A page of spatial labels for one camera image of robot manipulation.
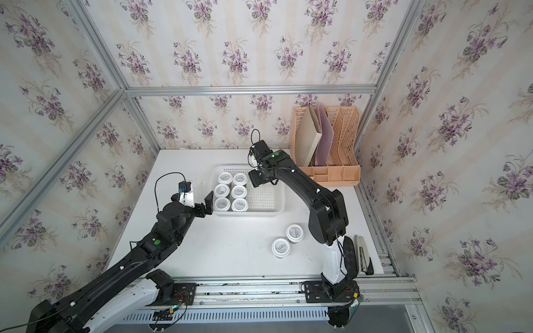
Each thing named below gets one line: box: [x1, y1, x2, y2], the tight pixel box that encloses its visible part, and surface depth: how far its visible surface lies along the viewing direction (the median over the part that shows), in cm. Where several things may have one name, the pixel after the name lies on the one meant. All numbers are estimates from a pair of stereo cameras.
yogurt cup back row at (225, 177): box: [217, 172, 233, 185], surface depth 100 cm
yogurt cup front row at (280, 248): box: [271, 237, 291, 259], surface depth 79 cm
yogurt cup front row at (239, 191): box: [231, 185, 248, 200], surface depth 95 cm
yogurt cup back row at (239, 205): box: [231, 197, 249, 213], surface depth 90 cm
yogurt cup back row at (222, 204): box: [213, 197, 232, 212], surface depth 90 cm
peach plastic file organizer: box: [290, 105, 361, 187], surface depth 104 cm
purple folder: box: [316, 102, 334, 167], surface depth 93 cm
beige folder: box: [294, 106, 323, 168], surface depth 100 cm
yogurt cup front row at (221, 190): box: [213, 183, 231, 198], surface depth 95 cm
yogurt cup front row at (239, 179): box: [232, 172, 248, 186], surface depth 100 cm
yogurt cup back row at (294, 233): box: [285, 224, 305, 244], surface depth 83 cm
